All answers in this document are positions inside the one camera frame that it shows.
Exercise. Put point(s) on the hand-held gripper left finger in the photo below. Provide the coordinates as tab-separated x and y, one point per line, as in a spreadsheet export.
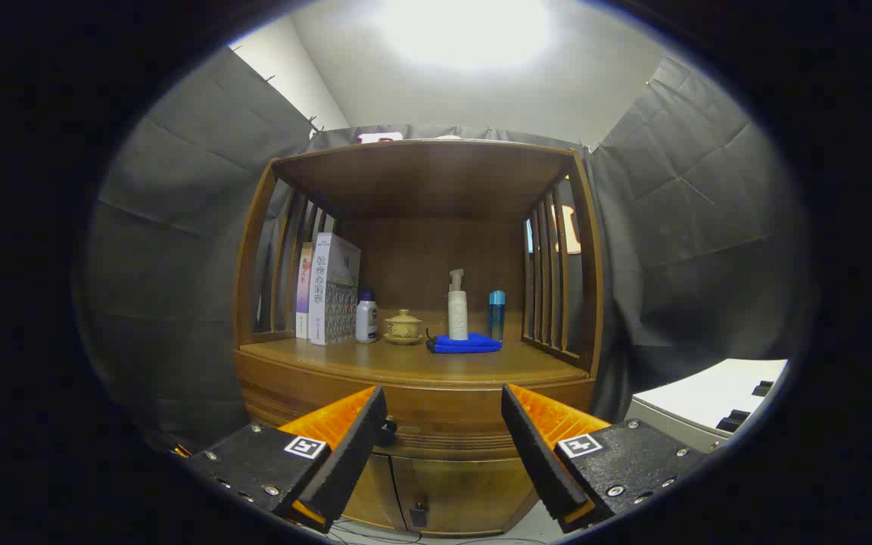
345	454

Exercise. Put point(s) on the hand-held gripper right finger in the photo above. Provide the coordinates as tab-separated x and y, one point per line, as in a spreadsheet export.
538	454

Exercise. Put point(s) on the brown wooden drawer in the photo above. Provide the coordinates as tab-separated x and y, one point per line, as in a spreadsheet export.
443	409

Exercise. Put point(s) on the wooden cabinet door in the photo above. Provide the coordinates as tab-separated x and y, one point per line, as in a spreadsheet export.
466	488
375	492

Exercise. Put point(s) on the wooden countertop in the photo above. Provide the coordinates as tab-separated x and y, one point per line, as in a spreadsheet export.
406	365

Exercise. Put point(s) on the brown wooden cabinet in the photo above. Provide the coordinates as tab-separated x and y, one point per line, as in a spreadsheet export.
428	182

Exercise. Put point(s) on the blue folded cloth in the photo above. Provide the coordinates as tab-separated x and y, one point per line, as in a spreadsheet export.
466	345

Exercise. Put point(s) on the white bottle blue cap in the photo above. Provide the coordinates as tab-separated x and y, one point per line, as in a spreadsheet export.
366	322

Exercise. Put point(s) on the tan lidded teacup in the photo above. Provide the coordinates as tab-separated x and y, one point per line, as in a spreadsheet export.
403	327

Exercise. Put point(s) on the blue transparent bottle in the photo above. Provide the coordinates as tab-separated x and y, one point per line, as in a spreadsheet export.
496	318

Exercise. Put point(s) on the white patterned book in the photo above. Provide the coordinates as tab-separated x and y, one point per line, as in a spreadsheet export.
330	303

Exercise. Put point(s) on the white pump bottle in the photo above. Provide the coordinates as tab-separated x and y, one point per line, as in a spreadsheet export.
458	314

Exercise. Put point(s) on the purple book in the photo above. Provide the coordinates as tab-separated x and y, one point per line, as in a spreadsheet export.
304	291

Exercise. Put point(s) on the white grey appliance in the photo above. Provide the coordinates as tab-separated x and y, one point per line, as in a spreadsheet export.
701	401

